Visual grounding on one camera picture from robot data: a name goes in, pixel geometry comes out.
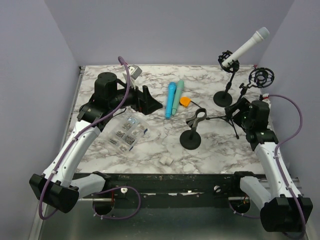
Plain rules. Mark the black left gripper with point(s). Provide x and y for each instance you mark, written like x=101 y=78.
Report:
x=148 y=104

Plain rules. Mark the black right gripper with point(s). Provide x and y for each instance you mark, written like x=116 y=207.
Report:
x=245 y=105

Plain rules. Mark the blue microphone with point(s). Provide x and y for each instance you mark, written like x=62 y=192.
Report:
x=170 y=99

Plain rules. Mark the mint green microphone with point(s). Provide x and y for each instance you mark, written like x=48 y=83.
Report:
x=177 y=96

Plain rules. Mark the black shock-mount tripod stand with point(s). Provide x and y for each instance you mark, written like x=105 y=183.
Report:
x=258 y=78

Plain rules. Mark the black round-base microphone stand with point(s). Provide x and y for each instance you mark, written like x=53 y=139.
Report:
x=190 y=139

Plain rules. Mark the white microphone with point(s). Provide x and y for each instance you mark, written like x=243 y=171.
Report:
x=259 y=36

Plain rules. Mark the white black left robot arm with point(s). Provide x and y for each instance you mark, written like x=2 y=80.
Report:
x=56 y=186

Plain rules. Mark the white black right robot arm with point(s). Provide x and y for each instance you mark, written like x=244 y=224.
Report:
x=282 y=206

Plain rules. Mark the clear plastic screw box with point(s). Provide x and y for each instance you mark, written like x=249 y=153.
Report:
x=126 y=134

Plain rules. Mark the orange tape measure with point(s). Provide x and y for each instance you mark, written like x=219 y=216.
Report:
x=185 y=101

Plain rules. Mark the small white plastic fitting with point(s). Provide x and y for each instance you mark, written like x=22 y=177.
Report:
x=165 y=160

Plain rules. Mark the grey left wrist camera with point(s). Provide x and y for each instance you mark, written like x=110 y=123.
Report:
x=134 y=72

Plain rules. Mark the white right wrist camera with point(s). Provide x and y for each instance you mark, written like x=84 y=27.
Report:
x=265 y=98

